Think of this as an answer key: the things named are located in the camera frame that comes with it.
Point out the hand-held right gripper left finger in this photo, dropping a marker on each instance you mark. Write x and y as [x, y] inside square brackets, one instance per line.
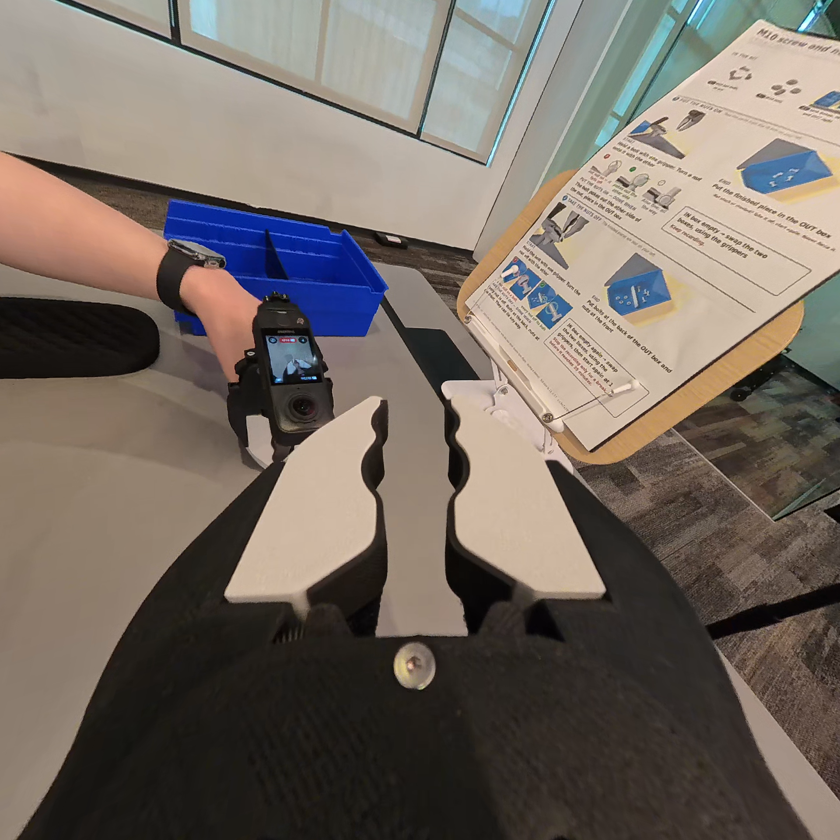
[308, 525]

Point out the green glass partition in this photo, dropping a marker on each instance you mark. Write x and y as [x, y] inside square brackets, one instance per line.
[610, 65]

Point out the printed instruction sheet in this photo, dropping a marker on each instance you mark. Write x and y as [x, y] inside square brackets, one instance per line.
[656, 262]

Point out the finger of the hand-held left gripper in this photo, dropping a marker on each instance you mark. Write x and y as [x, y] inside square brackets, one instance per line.
[261, 443]

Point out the blue plastic bin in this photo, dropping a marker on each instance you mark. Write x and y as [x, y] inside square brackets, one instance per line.
[328, 295]

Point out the person's left hand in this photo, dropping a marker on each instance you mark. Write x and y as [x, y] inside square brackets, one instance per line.
[229, 315]

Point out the black wrist watch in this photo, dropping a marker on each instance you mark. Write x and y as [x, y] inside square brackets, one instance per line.
[174, 282]

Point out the person's left forearm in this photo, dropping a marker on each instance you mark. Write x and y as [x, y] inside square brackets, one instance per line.
[79, 223]

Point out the black armrest pad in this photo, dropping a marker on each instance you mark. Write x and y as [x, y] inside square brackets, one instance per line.
[65, 341]

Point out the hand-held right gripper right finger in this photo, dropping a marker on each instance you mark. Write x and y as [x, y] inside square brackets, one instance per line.
[518, 518]

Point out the white framed window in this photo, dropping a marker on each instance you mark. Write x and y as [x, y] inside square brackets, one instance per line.
[262, 39]

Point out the small black floor device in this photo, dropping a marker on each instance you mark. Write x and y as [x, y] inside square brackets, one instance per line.
[391, 240]

